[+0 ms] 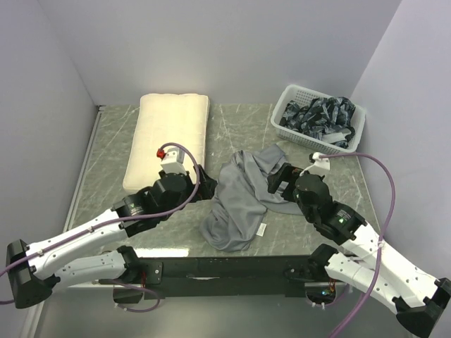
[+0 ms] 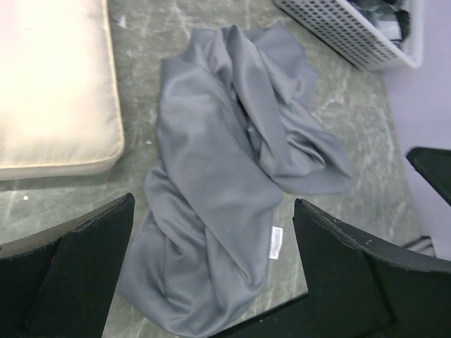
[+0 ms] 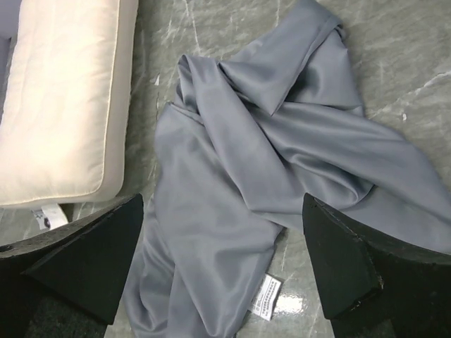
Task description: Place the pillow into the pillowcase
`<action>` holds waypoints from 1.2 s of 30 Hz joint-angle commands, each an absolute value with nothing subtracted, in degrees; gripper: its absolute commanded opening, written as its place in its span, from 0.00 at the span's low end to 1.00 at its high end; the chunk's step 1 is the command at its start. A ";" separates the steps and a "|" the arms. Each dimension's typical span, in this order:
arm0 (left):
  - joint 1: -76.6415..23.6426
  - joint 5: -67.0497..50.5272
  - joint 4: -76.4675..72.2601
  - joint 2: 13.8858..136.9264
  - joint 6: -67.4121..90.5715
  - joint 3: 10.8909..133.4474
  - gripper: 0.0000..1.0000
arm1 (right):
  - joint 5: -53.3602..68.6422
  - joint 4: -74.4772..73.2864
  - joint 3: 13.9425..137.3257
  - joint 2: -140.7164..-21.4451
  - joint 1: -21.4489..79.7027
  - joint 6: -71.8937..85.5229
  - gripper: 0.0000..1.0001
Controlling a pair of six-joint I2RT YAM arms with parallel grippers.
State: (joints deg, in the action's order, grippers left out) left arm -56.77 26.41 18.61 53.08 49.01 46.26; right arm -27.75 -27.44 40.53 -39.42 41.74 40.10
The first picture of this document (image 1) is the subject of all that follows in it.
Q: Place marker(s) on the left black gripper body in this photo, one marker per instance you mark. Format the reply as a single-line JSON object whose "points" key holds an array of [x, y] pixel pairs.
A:
{"points": [[189, 191]]}

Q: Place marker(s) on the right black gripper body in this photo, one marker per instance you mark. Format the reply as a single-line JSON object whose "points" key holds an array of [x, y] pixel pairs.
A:
{"points": [[288, 174]]}

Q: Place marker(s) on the grey pillowcase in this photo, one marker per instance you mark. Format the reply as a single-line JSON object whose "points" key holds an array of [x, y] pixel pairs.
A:
{"points": [[241, 199]]}

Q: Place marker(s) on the cream white pillow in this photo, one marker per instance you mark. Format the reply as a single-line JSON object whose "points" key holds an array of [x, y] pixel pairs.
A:
{"points": [[163, 118]]}

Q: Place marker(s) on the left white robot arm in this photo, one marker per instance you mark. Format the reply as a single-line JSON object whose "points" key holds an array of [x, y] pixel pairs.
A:
{"points": [[35, 271]]}

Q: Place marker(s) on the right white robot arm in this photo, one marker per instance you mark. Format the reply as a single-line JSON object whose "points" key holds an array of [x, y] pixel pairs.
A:
{"points": [[361, 259]]}

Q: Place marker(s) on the dark patterned cloth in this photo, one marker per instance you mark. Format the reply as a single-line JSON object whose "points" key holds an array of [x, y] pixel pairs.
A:
{"points": [[324, 119]]}

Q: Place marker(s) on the black base bar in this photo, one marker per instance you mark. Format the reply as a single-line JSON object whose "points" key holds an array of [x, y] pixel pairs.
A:
{"points": [[290, 276]]}

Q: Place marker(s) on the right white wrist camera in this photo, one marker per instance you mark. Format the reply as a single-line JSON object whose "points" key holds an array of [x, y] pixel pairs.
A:
{"points": [[319, 162]]}

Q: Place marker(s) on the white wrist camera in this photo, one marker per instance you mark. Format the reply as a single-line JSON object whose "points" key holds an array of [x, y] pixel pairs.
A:
{"points": [[319, 162], [172, 160]]}

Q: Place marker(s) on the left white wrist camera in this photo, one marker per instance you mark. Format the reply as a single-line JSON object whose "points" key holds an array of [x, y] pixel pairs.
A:
{"points": [[172, 160]]}

